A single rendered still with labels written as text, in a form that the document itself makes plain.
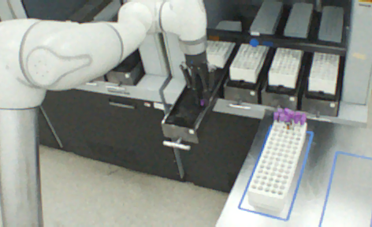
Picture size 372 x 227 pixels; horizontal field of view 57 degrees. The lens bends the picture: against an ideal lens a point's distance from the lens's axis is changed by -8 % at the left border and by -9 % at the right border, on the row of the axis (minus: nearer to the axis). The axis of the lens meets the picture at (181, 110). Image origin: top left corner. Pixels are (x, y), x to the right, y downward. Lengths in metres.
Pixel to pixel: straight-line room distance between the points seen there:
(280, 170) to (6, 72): 0.74
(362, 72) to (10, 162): 1.16
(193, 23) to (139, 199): 1.28
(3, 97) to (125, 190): 1.55
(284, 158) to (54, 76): 0.70
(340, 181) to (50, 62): 0.85
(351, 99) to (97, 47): 1.06
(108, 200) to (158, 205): 0.31
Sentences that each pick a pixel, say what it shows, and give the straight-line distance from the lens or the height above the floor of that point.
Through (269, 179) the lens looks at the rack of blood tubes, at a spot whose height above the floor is 0.87.
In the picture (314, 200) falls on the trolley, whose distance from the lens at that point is 1.08.
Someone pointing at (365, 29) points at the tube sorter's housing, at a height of 1.07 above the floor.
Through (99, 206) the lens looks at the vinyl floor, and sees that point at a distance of 2.21.
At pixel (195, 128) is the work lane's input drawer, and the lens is 1.30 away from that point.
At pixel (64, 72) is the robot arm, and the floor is 1.39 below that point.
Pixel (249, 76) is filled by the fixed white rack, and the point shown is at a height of 0.84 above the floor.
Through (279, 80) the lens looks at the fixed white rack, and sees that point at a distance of 1.41.
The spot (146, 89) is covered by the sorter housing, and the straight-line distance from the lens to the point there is 1.64.
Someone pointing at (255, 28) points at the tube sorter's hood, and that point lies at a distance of 1.35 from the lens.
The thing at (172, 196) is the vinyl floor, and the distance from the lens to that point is 2.13.
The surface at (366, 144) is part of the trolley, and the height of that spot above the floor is 0.82.
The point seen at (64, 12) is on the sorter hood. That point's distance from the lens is 1.76.
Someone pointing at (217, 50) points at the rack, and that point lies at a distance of 1.56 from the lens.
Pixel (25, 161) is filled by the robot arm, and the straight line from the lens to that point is 0.81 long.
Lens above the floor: 1.71
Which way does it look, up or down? 41 degrees down
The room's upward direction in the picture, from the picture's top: 12 degrees counter-clockwise
